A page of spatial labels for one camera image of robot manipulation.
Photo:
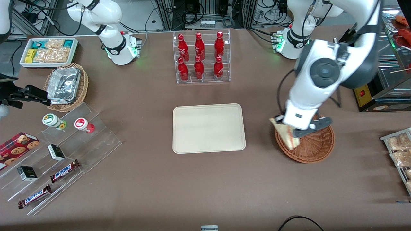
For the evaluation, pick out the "clear acrylic bottle rack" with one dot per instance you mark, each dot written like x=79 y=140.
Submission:
x=207 y=81

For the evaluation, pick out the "brown round wicker basket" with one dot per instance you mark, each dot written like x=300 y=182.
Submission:
x=314 y=149

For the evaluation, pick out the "green lid cup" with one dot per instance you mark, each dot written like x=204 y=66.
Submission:
x=51 y=120

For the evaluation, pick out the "yellow snack packet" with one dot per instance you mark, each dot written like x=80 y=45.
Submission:
x=30 y=55

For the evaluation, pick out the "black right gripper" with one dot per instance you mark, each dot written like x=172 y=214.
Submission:
x=15 y=95

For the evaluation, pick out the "red plaid cookie box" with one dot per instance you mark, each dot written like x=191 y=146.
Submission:
x=16 y=147

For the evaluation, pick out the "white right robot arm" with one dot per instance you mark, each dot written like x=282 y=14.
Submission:
x=118 y=48

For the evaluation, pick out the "red cola bottle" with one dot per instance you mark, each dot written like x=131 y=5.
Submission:
x=199 y=47
x=218 y=69
x=183 y=71
x=182 y=48
x=199 y=70
x=219 y=45

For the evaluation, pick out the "light wicker basket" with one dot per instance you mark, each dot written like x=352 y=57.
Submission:
x=84 y=86

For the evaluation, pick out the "large clear cracker bag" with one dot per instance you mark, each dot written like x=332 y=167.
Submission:
x=53 y=55

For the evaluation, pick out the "small black box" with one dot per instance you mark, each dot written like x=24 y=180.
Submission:
x=27 y=173
x=56 y=152

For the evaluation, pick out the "white snack bin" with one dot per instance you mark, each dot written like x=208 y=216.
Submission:
x=74 y=51

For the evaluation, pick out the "red lid cup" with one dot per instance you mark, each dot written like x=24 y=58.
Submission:
x=82 y=124

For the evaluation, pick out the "triangular sandwich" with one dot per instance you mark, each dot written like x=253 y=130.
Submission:
x=287 y=136

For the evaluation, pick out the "small clear cracker bag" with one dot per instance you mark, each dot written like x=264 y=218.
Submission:
x=54 y=43

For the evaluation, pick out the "steel tray with fried food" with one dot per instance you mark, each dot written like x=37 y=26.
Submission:
x=403 y=32

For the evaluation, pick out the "white power strip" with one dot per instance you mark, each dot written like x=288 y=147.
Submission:
x=208 y=23

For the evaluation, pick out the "clear acrylic stepped display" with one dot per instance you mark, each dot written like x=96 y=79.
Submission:
x=96 y=144

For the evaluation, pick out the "steel pan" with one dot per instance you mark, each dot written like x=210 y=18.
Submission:
x=390 y=54

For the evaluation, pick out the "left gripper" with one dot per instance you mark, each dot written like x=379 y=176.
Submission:
x=279 y=121

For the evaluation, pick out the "beige plastic tray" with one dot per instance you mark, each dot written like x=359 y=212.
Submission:
x=208 y=128

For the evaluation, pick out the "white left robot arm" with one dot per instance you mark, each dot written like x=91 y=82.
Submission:
x=321 y=77

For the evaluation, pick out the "small grey device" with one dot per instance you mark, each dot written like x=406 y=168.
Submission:
x=209 y=228

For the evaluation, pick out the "clear bag of fried snacks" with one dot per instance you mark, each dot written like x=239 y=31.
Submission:
x=398 y=142
x=401 y=158

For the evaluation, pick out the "teal snack packet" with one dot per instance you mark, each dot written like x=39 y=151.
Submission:
x=39 y=44
x=68 y=43

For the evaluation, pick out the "aluminium foil tray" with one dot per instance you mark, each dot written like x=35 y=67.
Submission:
x=64 y=85

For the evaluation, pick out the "Snickers bar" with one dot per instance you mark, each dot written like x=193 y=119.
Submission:
x=34 y=196
x=64 y=171

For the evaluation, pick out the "black machine with yellow panel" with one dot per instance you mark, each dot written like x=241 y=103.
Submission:
x=362 y=94

